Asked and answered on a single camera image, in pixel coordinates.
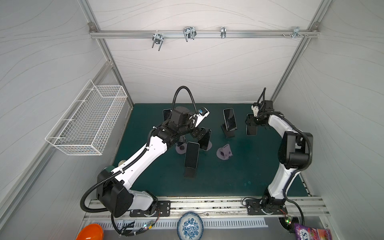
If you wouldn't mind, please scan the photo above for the purple round stand middle left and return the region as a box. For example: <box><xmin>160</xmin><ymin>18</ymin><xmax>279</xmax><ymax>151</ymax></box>
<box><xmin>176</xmin><ymin>143</ymin><xmax>187</xmax><ymax>155</ymax></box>

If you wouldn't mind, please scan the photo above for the black stand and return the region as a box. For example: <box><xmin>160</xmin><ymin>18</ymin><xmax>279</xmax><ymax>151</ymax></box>
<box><xmin>221</xmin><ymin>124</ymin><xmax>235</xmax><ymax>138</ymax></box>
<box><xmin>184</xmin><ymin>167</ymin><xmax>197</xmax><ymax>179</ymax></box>

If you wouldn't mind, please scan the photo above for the white slotted cable duct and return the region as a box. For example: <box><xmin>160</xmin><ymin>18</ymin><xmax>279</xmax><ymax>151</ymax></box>
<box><xmin>84</xmin><ymin>218</ymin><xmax>268</xmax><ymax>231</ymax></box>

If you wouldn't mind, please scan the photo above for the metal clamp right of centre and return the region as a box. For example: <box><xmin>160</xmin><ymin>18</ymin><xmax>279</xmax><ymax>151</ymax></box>
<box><xmin>221</xmin><ymin>27</ymin><xmax>227</xmax><ymax>39</ymax></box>

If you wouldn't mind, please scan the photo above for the blue white ceramic bowl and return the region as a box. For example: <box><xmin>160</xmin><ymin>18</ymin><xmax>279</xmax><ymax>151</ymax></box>
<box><xmin>177</xmin><ymin>212</ymin><xmax>204</xmax><ymax>240</ymax></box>

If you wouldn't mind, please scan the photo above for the white phone back right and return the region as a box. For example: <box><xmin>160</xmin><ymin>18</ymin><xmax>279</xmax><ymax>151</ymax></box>
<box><xmin>223</xmin><ymin>108</ymin><xmax>237</xmax><ymax>131</ymax></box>

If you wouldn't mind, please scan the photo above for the orange plastic bowl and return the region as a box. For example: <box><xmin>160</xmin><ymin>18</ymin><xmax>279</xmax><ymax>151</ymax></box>
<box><xmin>76</xmin><ymin>224</ymin><xmax>104</xmax><ymax>240</ymax></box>

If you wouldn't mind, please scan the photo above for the black stand front centre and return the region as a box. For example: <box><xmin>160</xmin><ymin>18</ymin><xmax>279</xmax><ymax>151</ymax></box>
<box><xmin>184</xmin><ymin>167</ymin><xmax>197</xmax><ymax>179</ymax></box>

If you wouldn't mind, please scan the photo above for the black stand back right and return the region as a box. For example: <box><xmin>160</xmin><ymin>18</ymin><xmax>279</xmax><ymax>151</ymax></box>
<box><xmin>221</xmin><ymin>124</ymin><xmax>235</xmax><ymax>138</ymax></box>

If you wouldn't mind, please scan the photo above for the purple round stand centre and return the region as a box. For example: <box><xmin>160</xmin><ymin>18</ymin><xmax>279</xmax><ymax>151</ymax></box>
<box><xmin>200</xmin><ymin>141</ymin><xmax>213</xmax><ymax>151</ymax></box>

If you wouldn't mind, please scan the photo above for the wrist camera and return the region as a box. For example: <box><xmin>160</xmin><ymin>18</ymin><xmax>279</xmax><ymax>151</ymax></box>
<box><xmin>251</xmin><ymin>103</ymin><xmax>260</xmax><ymax>117</ymax></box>
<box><xmin>194</xmin><ymin>107</ymin><xmax>210</xmax><ymax>128</ymax></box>

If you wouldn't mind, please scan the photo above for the green cap clear jar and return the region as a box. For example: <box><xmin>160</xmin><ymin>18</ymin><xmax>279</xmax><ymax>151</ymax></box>
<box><xmin>104</xmin><ymin>166</ymin><xmax>116</xmax><ymax>173</ymax></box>

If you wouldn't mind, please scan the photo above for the white wire basket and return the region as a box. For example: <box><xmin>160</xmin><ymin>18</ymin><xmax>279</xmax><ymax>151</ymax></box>
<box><xmin>45</xmin><ymin>80</ymin><xmax>127</xmax><ymax>156</ymax></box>

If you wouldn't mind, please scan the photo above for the green table mat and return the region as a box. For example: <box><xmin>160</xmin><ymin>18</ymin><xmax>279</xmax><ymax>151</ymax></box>
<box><xmin>132</xmin><ymin>103</ymin><xmax>281</xmax><ymax>197</ymax></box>

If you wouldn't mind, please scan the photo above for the metal u-bolt clamp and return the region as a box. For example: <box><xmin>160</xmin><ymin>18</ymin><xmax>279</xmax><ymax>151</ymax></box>
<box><xmin>183</xmin><ymin>27</ymin><xmax>197</xmax><ymax>42</ymax></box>
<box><xmin>152</xmin><ymin>33</ymin><xmax>164</xmax><ymax>51</ymax></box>

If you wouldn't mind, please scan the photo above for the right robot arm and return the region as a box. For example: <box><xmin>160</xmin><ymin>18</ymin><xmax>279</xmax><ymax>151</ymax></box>
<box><xmin>245</xmin><ymin>88</ymin><xmax>313</xmax><ymax>215</ymax></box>

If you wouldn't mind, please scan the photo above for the metal bracket far right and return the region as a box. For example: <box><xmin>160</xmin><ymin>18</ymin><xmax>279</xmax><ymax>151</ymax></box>
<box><xmin>282</xmin><ymin>27</ymin><xmax>309</xmax><ymax>39</ymax></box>

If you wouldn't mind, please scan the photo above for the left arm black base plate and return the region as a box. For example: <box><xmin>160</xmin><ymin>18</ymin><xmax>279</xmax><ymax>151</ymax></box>
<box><xmin>130</xmin><ymin>200</ymin><xmax>171</xmax><ymax>217</ymax></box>

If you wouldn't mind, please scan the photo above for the purple round stand front right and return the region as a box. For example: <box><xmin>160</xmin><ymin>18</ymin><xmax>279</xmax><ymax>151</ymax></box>
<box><xmin>216</xmin><ymin>144</ymin><xmax>233</xmax><ymax>161</ymax></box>

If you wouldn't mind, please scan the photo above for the metal u-bolt clamp left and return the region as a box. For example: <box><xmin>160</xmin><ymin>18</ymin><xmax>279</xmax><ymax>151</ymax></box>
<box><xmin>152</xmin><ymin>33</ymin><xmax>164</xmax><ymax>51</ymax></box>

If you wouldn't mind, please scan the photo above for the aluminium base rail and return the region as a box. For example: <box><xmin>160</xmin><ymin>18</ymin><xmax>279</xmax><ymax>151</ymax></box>
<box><xmin>83</xmin><ymin>196</ymin><xmax>330</xmax><ymax>222</ymax></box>

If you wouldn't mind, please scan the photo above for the teal phone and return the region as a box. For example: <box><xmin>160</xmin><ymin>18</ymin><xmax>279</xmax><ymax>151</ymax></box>
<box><xmin>198</xmin><ymin>129</ymin><xmax>212</xmax><ymax>145</ymax></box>
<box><xmin>246</xmin><ymin>124</ymin><xmax>258</xmax><ymax>136</ymax></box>
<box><xmin>185</xmin><ymin>142</ymin><xmax>200</xmax><ymax>169</ymax></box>

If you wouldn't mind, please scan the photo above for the metal u-bolt clamp centre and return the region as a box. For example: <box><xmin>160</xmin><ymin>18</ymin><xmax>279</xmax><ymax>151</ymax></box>
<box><xmin>183</xmin><ymin>27</ymin><xmax>197</xmax><ymax>42</ymax></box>

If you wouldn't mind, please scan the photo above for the purple phone back left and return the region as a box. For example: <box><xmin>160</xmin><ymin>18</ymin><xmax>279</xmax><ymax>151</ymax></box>
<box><xmin>163</xmin><ymin>109</ymin><xmax>172</xmax><ymax>121</ymax></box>

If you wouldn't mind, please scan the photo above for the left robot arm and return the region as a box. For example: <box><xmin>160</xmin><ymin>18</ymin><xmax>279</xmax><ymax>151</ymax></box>
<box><xmin>80</xmin><ymin>86</ymin><xmax>212</xmax><ymax>218</ymax></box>

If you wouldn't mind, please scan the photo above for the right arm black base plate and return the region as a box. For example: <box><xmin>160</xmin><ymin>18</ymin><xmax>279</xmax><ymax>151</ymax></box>
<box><xmin>242</xmin><ymin>198</ymin><xmax>288</xmax><ymax>216</ymax></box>

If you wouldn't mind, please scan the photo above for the purple round stand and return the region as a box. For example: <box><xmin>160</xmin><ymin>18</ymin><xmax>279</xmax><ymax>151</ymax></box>
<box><xmin>216</xmin><ymin>144</ymin><xmax>233</xmax><ymax>161</ymax></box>
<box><xmin>176</xmin><ymin>143</ymin><xmax>187</xmax><ymax>155</ymax></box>
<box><xmin>200</xmin><ymin>141</ymin><xmax>213</xmax><ymax>151</ymax></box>

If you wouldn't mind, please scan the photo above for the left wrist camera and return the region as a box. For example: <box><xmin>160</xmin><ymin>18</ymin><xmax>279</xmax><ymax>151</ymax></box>
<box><xmin>194</xmin><ymin>107</ymin><xmax>210</xmax><ymax>128</ymax></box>

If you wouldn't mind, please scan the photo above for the purple snack bag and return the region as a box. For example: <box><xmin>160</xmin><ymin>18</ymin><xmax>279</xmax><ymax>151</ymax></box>
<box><xmin>295</xmin><ymin>223</ymin><xmax>333</xmax><ymax>240</ymax></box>

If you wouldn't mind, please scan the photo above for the white bottle beige cap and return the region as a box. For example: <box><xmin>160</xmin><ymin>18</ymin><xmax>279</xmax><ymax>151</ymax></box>
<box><xmin>118</xmin><ymin>160</ymin><xmax>126</xmax><ymax>166</ymax></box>

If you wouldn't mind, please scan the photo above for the aluminium cross bar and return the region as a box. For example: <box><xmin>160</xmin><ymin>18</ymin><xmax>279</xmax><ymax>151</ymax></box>
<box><xmin>90</xmin><ymin>29</ymin><xmax>321</xmax><ymax>39</ymax></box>

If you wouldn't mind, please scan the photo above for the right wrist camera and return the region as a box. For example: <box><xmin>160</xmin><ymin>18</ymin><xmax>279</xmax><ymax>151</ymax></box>
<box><xmin>251</xmin><ymin>103</ymin><xmax>260</xmax><ymax>117</ymax></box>

